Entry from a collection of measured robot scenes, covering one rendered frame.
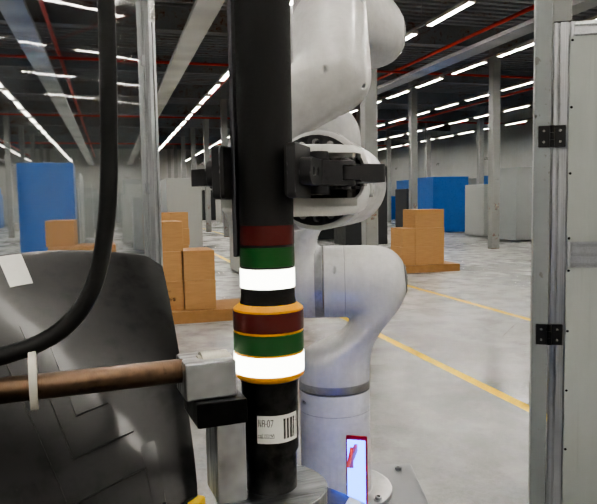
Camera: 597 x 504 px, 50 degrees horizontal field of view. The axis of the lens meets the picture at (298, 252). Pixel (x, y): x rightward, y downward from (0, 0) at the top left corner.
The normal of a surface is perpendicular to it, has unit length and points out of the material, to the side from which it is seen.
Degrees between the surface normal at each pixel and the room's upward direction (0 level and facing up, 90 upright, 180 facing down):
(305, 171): 90
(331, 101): 133
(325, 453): 90
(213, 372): 90
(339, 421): 90
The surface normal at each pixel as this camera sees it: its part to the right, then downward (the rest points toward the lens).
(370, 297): -0.12, 0.17
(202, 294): 0.29, 0.07
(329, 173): 0.52, 0.05
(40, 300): 0.31, -0.71
